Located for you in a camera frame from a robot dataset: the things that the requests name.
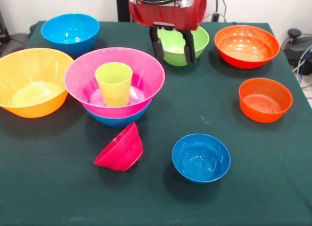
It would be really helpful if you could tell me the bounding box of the large orange plastic bowl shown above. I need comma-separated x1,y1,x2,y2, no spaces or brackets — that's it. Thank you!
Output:
0,47,75,119

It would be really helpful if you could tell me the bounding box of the wide red-orange plastic bowl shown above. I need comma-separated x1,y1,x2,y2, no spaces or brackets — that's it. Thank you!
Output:
214,24,281,70

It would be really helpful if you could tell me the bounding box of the small crimson red bowl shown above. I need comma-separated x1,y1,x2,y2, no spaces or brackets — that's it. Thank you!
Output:
93,122,144,172

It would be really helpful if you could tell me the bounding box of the lime green plastic bowl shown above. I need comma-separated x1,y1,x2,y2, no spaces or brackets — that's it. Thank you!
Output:
156,25,210,67

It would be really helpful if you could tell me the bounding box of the black pedestal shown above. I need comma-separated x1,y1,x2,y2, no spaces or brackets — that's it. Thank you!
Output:
116,0,134,23

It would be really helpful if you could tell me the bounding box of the large pink plastic bowl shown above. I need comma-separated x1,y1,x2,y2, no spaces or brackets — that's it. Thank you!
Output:
63,47,166,119

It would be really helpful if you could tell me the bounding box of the dark grey floor equipment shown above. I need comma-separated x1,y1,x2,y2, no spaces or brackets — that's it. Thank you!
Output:
0,10,31,60

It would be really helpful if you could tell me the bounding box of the black round floor stand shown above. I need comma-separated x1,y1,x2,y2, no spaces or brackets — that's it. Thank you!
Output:
282,28,312,75

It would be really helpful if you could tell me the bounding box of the dark green tablecloth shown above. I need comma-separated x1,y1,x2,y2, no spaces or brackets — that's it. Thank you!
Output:
0,21,312,226

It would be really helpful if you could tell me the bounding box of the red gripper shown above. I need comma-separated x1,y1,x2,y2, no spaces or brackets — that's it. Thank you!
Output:
128,0,208,65

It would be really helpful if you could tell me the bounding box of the small red-orange plastic bowl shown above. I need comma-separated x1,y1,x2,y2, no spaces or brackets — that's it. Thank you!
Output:
238,77,293,123

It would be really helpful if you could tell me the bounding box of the tangle of floor cables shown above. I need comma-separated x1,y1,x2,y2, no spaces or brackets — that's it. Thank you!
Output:
292,44,312,90

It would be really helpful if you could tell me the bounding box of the small dark blue bowl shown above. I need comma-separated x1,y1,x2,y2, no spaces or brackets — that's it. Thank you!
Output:
171,133,232,185

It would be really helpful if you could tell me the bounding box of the light blue plastic bowl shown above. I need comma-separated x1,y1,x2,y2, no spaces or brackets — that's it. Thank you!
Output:
40,13,100,58
82,100,153,128

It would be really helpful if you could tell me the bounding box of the lime green plastic cup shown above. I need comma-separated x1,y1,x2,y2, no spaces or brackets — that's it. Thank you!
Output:
94,62,134,107

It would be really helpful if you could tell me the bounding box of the black power plug cable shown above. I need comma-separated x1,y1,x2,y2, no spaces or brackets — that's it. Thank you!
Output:
211,0,228,23

